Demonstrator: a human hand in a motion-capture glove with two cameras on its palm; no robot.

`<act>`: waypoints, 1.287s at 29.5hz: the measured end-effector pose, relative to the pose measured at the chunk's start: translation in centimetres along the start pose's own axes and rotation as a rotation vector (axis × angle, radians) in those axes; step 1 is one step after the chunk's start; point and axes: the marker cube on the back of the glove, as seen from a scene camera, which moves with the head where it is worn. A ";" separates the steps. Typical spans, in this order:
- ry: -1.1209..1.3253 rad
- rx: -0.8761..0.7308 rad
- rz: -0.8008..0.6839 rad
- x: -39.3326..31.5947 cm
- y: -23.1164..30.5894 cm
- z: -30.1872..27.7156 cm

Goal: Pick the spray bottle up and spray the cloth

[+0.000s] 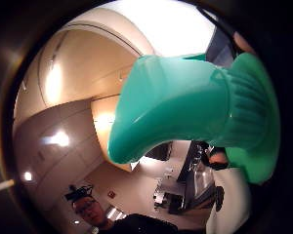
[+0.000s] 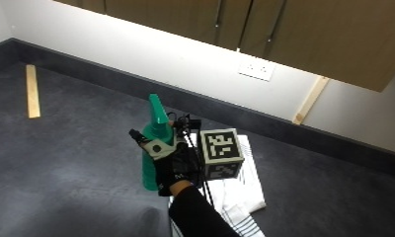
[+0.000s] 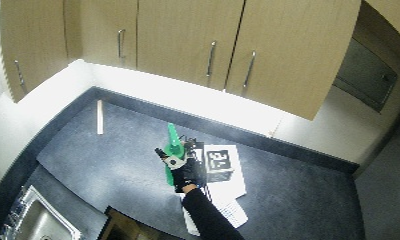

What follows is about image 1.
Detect the person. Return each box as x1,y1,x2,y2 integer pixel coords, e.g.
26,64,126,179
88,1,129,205
71,196,207,234

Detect rectangular ceiling lights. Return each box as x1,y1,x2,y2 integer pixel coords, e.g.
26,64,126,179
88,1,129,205
105,206,128,222

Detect white rod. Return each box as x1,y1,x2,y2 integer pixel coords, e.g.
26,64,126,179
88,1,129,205
0,178,16,196

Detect black camera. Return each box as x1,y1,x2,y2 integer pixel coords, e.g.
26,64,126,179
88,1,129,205
63,184,95,203

